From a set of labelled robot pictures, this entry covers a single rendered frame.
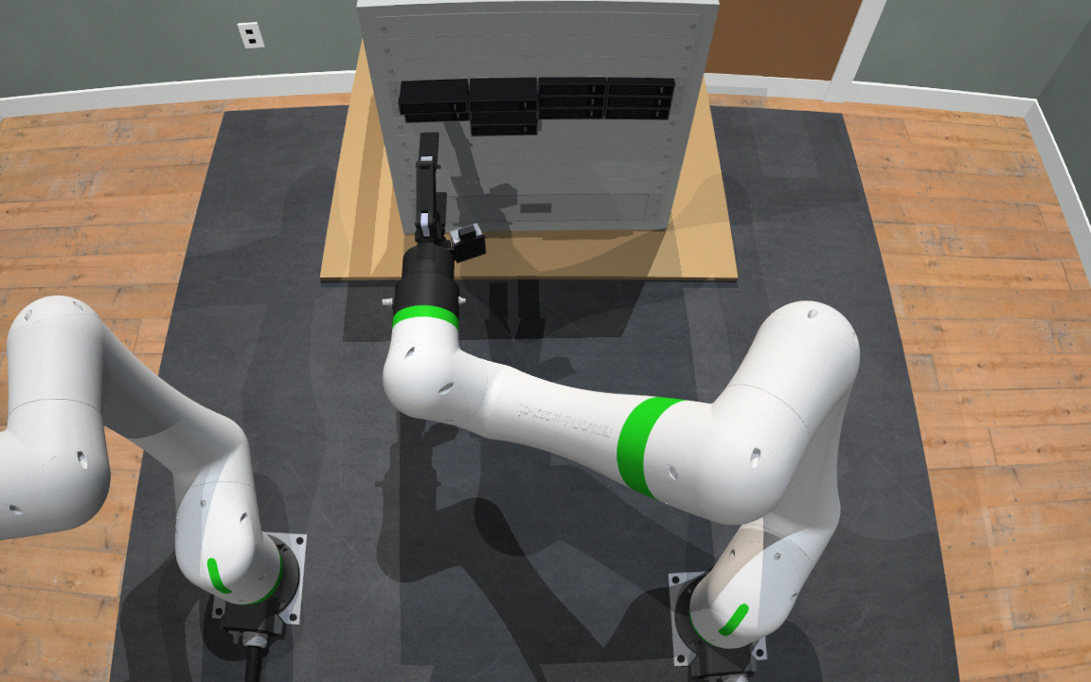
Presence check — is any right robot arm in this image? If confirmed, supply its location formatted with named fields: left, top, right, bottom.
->
left=383, top=272, right=860, bottom=682

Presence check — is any grey metal open frame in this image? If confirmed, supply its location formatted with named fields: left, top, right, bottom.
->
left=356, top=0, right=720, bottom=234

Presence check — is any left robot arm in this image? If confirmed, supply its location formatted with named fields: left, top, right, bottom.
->
left=0, top=296, right=300, bottom=682

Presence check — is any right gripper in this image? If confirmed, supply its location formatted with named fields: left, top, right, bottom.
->
left=401, top=132, right=455, bottom=279

